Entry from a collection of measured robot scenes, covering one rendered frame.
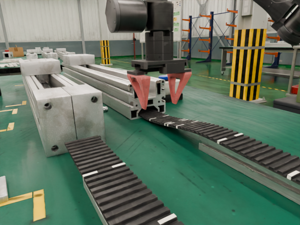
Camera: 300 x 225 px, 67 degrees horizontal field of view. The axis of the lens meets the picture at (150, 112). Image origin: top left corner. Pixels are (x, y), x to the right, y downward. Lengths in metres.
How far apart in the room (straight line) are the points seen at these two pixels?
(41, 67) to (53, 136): 0.42
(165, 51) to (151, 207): 0.31
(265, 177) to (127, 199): 0.17
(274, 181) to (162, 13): 0.33
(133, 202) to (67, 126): 0.21
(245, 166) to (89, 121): 0.25
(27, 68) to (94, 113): 0.42
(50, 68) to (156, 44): 0.42
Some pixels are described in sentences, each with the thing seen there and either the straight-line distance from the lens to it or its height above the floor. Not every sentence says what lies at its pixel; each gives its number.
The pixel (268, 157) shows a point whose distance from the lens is 0.32.
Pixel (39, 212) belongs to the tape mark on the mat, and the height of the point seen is 0.78.
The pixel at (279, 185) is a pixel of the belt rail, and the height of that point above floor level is 0.79.
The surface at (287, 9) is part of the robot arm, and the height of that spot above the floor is 1.03.
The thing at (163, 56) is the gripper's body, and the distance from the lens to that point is 0.45.
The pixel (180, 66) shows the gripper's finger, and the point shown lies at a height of 0.90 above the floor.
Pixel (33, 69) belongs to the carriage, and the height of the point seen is 0.88.
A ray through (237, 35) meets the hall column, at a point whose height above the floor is 1.03.
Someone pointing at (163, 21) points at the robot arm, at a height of 0.99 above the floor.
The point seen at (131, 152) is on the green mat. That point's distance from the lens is 0.38.
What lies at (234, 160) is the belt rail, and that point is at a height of 0.79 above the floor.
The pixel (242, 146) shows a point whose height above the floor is 0.82.
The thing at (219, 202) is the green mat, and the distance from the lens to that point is 0.28.
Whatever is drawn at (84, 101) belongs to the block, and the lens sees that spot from 0.38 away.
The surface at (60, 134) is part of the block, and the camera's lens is 0.39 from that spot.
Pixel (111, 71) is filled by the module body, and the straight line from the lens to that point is 0.79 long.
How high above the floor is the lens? 0.95
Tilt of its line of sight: 17 degrees down
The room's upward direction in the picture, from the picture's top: 2 degrees counter-clockwise
